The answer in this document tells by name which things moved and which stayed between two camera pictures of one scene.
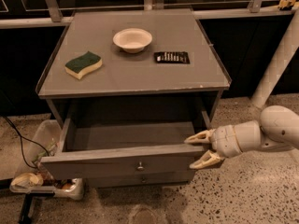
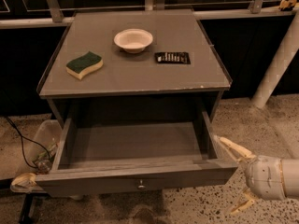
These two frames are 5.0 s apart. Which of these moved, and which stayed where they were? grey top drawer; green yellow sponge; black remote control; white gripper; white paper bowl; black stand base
Moved: grey top drawer; white gripper
Stayed: green yellow sponge; black stand base; white paper bowl; black remote control
